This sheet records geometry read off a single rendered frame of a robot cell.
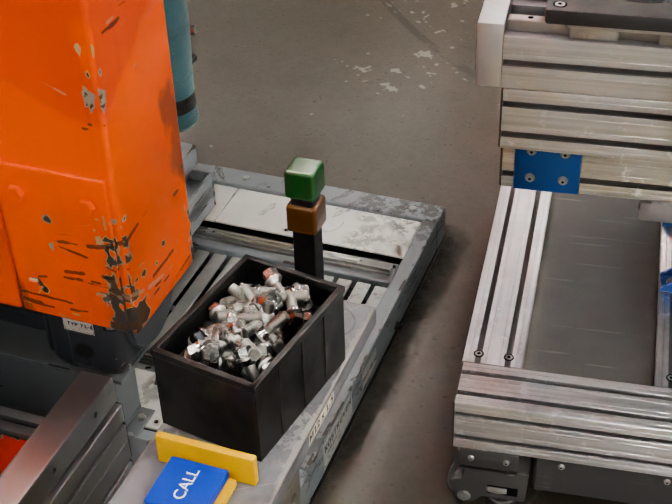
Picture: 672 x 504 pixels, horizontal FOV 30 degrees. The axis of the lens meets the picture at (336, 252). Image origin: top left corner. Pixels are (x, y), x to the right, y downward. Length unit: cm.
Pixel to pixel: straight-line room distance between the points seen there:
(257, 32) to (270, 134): 51
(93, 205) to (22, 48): 19
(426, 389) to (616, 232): 42
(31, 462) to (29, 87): 47
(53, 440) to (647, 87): 85
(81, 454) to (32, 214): 34
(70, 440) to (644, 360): 86
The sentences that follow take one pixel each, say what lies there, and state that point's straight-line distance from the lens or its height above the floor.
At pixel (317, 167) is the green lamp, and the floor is 66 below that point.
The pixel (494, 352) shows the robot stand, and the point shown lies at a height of 23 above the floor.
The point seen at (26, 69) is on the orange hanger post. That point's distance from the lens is 135.
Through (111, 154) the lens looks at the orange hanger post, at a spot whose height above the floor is 77.
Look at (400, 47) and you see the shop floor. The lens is 321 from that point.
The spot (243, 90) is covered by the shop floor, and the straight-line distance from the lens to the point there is 304.
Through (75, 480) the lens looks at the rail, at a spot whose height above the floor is 32.
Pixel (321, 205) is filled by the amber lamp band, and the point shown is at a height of 60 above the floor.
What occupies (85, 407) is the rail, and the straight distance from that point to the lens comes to 162.
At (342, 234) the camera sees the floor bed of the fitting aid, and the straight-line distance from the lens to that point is 239.
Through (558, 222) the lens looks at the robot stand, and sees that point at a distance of 221.
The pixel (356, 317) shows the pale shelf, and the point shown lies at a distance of 161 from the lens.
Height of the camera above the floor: 148
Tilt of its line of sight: 37 degrees down
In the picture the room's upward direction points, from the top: 2 degrees counter-clockwise
